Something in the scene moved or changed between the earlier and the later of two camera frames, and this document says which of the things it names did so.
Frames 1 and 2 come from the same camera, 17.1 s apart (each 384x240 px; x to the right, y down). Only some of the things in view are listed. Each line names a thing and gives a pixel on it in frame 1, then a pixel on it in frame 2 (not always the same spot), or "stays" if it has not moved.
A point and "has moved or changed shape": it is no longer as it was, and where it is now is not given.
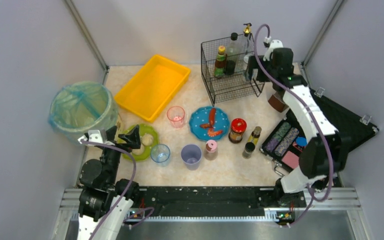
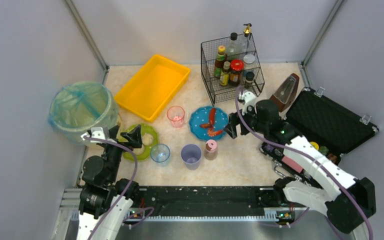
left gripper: [118, 143] stays
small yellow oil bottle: [254, 137] to [224, 77]
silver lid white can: [246, 61] stays
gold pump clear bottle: [247, 46] stays
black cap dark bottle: [232, 55] stays
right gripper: [253, 68] to [241, 124]
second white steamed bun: [138, 151] stays
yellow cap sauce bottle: [221, 62] stays
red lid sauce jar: [238, 126] has moved or changed shape
